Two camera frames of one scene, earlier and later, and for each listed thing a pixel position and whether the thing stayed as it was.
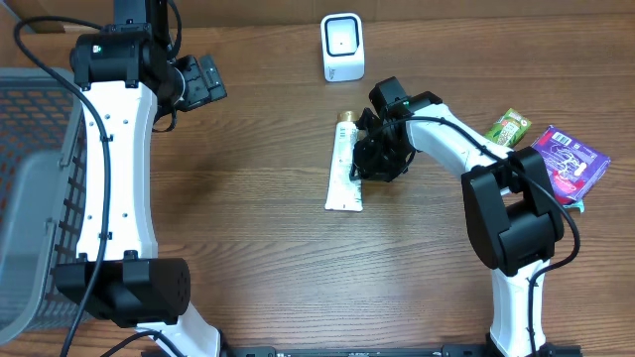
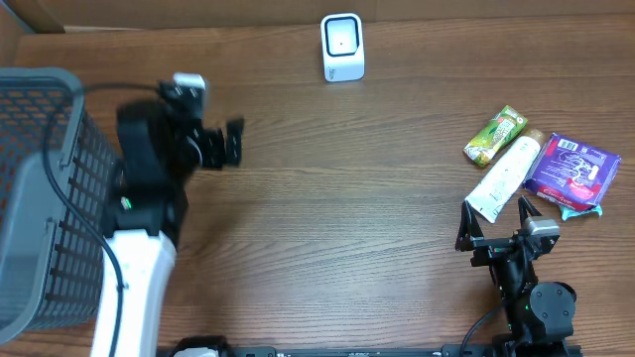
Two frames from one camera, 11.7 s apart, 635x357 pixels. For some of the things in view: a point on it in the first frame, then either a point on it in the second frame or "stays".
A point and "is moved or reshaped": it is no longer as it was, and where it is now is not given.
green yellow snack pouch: x=509 y=131 stays
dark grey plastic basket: x=43 y=198 stays
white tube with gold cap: x=343 y=193 is moved or reshaped
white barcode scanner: x=342 y=47 stays
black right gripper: x=375 y=170 → x=470 y=238
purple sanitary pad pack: x=573 y=167 is moved or reshaped
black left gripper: x=204 y=90 → x=214 y=137
